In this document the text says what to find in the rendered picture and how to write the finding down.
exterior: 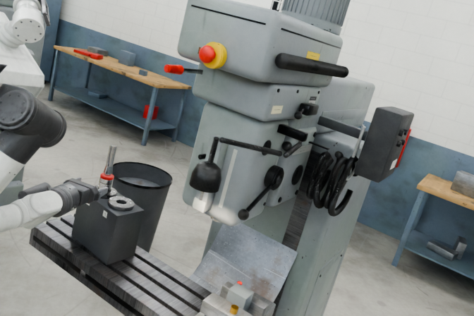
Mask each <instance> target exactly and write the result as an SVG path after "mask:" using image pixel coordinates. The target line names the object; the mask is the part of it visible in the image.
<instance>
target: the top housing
mask: <svg viewBox="0 0 474 316"><path fill-rule="evenodd" d="M209 42H218V43H220V44H222V45H224V47H225V49H226V53H227V58H226V62H225V64H224V65H223V66H222V67H221V68H218V69H220V70H223V71H226V72H229V73H232V74H235V75H239V76H241V77H244V78H247V79H250V80H254V81H256V82H262V83H279V84H289V85H306V86H315V87H326V86H328V85H329V84H330V83H331V81H332V77H333V76H329V75H320V74H315V73H306V72H300V71H292V70H286V69H282V68H278V67H277V66H276V64H275V58H276V56H277V55H278V54H280V53H286V54H291V55H295V56H301V57H304V58H307V59H314V60H317V61H323V62H326V63H332V64H337V61H338V58H339V54H340V52H341V48H342V45H343V40H342V38H341V37H340V36H338V35H335V34H332V33H330V32H327V31H326V30H323V29H320V28H317V27H315V26H313V25H310V24H308V23H305V22H303V21H301V20H298V19H296V18H293V17H290V16H288V15H286V14H283V13H280V12H279V10H276V9H275V10H272V9H268V8H263V7H259V6H254V5H250V4H245V3H241V2H238V1H232V0H188V3H187V6H186V12H185V15H184V19H183V24H182V28H181V33H180V37H179V41H178V46H177V51H178V53H179V55H180V56H182V57H183V58H186V59H190V60H192V61H196V62H198V63H203V62H202V61H201V60H200V57H199V54H198V49H199V47H203V46H205V45H206V44H208V43H209Z"/></svg>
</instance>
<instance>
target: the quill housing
mask: <svg viewBox="0 0 474 316"><path fill-rule="evenodd" d="M279 124H284V125H287V126H288V121H287V120H278V121H259V120H257V119H255V118H251V117H249V116H246V115H244V114H240V113H238V112H236V111H233V110H230V109H227V108H225V107H222V106H219V105H218V104H214V103H212V102H207V103H206V104H205V106H204V109H203V112H202V117H201V120H200V125H199V128H198V132H197V137H196V140H195V145H194V148H193V153H192V157H191V160H190V165H189V168H188V174H187V177H186V182H185V185H184V189H183V194H182V198H183V201H184V203H186V204H187V205H190V206H193V200H194V198H195V196H196V193H197V190H196V189H194V188H192V187H191V186H190V184H189V182H190V177H191V174H192V171H193V169H194V168H195V167H196V165H197V164H198V163H200V162H203V161H205V159H198V155H199V154H207V149H208V142H209V137H210V136H211V135H220V136H222V137H225V138H228V139H232V140H235V141H240V142H245V143H248V144H252V145H257V146H260V147H266V148H270V149H273V150H278V151H281V149H282V144H283V142H284V138H285V135H283V134H281V133H278V132H277V130H278V127H279ZM278 159H279V157H278V156H275V155H272V154H268V153H264V152H260V151H255V150H250V149H245V148H242V147H238V146H237V147H236V146H233V145H230V144H228V147H227V151H226V155H225V158H224V163H223V166H222V169H221V183H220V187H219V191H218V192H216V193H215V195H214V200H213V203H212V208H211V210H209V211H206V212H204V213H205V214H207V215H208V216H210V217H212V218H214V219H216V220H218V221H220V222H221V223H223V224H225V225H227V226H236V225H238V224H240V223H243V222H245V221H247V220H249V219H251V218H253V217H256V216H257V215H259V214H261V213H262V211H263V209H264V207H265V205H266V199H267V196H268V192H269V191H268V192H267V194H266V195H265V196H264V197H263V198H262V199H261V200H260V201H259V202H258V203H257V204H256V205H255V206H254V207H253V208H252V209H251V210H250V211H249V217H248V219H246V220H245V221H243V220H240V219H239V218H238V212H239V211H240V210H241V209H246V208H247V207H248V206H249V205H250V204H251V203H252V202H253V201H254V200H255V198H256V197H257V196H258V195H259V194H260V193H261V192H262V191H263V190H264V189H265V188H266V187H265V184H264V180H265V175H266V173H267V171H268V170H269V168H270V167H271V166H274V165H277V162H278Z"/></svg>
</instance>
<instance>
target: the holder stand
mask: <svg viewBox="0 0 474 316"><path fill-rule="evenodd" d="M143 214H144V209H142V208H141V207H139V206H137V205H136V204H135V203H134V202H133V201H132V200H130V199H128V198H126V197H124V196H122V195H121V194H120V193H118V192H117V191H116V190H115V189H114V188H111V192H110V193H107V194H105V195H103V196H102V197H101V198H99V199H98V201H94V202H92V203H90V204H87V203H85V204H84V205H82V206H77V207H76V211H75V219H74V222H73V230H72V234H71V235H72V237H74V238H75V239H76V240H77V241H79V242H80V243H81V244H83V245H84V246H85V247H86V248H87V249H88V250H89V251H91V252H92V253H93V254H94V255H96V256H97V257H98V258H99V259H100V260H101V261H103V262H104V263H105V264H106V265H109V264H111V263H114V262H118V261H121V260H124V259H127V258H129V257H133V256H134V254H135V249H136V245H137V242H138V236H139V233H140V227H141V223H142V218H143Z"/></svg>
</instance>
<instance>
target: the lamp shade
mask: <svg viewBox="0 0 474 316"><path fill-rule="evenodd" d="M220 183H221V169H220V168H219V167H218V166H217V165H216V164H215V163H214V162H213V163H209V162H208V161H203V162H200V163H198V164H197V165H196V167H195V168H194V169H193V171H192V174H191V177H190V182H189V184H190V186H191V187H192V188H194V189H196V190H199V191H202V192H205V193H216V192H218V191H219V187H220Z"/></svg>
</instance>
